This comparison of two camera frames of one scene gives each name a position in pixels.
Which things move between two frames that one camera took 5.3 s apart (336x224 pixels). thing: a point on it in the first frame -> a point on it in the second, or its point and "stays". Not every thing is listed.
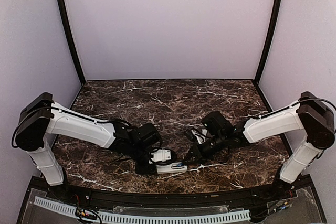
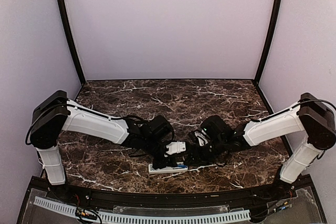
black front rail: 111,198 stays
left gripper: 141,170 -> 171,162
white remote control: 171,168 stays
